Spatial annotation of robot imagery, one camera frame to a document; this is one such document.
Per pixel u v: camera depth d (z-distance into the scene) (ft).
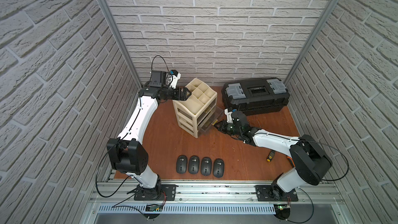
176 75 2.38
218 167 2.62
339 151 2.43
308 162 1.45
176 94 2.33
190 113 2.43
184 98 2.33
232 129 2.38
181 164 2.66
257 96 3.02
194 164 2.66
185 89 2.37
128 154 1.41
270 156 2.73
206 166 2.61
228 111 2.68
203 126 2.94
